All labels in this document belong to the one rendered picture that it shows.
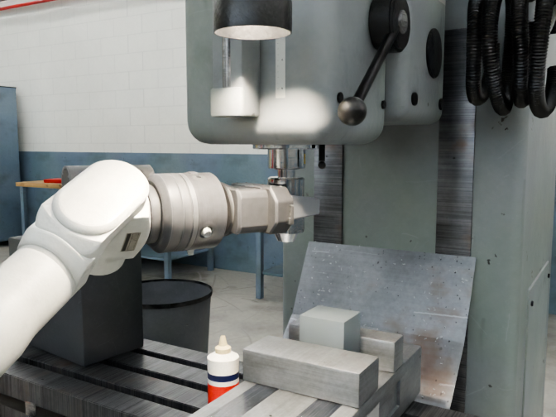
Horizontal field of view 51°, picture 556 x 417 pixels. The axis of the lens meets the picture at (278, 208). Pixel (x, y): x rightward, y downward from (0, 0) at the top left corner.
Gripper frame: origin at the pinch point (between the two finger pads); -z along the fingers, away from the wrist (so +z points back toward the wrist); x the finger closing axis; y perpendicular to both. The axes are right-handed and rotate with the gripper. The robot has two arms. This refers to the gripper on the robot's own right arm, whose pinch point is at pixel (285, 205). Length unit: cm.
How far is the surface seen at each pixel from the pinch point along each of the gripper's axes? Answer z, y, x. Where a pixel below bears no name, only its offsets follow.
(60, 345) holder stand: 19.7, 25.3, 35.9
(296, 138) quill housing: 4.8, -8.3, -8.7
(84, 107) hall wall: -161, -49, 649
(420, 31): -18.9, -23.0, -4.3
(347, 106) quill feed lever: 3.5, -11.5, -15.4
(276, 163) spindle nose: 2.2, -5.4, -1.0
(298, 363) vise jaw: 4.9, 16.8, -9.6
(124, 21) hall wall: -190, -142, 586
